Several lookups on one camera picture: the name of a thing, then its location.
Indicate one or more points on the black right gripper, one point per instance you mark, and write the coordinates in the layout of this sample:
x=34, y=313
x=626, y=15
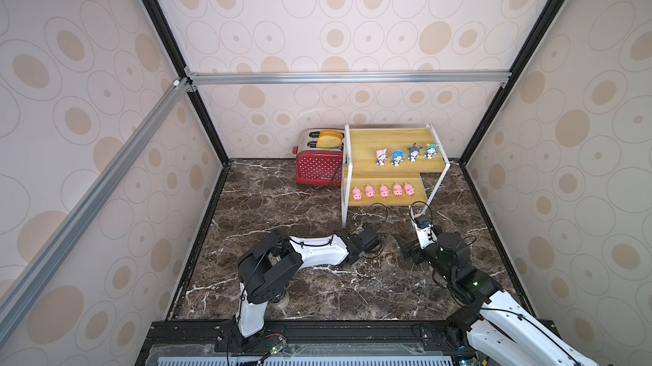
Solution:
x=412, y=251

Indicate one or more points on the black corner frame post right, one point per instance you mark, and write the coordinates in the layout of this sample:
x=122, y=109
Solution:
x=541, y=27

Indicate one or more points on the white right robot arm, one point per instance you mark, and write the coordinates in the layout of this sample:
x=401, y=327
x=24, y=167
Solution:
x=490, y=320

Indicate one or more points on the red polka dot toaster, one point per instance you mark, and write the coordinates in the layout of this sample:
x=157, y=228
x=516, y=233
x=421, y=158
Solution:
x=315, y=166

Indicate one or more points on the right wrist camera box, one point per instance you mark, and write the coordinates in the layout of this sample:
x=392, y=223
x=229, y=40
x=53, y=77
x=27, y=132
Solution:
x=424, y=230

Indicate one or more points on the Doraemon figure teal ball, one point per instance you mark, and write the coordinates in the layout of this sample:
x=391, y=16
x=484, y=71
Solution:
x=431, y=150

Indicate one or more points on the clear tape roll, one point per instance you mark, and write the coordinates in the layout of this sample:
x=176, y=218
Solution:
x=281, y=302

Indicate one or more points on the silver aluminium rail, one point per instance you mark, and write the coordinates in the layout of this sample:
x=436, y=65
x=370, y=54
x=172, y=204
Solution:
x=384, y=77
x=46, y=263

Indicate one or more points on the Doraemon figure grey costume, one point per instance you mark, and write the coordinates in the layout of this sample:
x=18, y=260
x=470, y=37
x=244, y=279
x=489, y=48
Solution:
x=414, y=152

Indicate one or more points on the silver aluminium rail back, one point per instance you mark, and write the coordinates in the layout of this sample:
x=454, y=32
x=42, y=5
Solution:
x=384, y=77

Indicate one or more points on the black corner frame post left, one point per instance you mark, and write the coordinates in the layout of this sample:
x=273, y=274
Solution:
x=170, y=44

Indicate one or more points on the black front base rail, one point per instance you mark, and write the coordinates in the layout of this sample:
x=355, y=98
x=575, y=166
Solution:
x=295, y=342

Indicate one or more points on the pink pig toy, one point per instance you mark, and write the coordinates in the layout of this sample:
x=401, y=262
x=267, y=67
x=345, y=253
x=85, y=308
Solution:
x=409, y=189
x=397, y=190
x=370, y=191
x=357, y=194
x=384, y=191

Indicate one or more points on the white metal wooden shelf rack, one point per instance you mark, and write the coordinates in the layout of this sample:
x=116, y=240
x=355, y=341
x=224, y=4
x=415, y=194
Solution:
x=360, y=168

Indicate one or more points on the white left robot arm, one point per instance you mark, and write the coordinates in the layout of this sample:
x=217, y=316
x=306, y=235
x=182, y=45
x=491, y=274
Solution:
x=265, y=271

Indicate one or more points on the black corner frame post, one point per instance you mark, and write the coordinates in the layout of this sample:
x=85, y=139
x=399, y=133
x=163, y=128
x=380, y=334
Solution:
x=170, y=44
x=541, y=27

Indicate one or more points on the silver aluminium rail left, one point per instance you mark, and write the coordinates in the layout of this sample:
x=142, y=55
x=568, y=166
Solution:
x=46, y=263

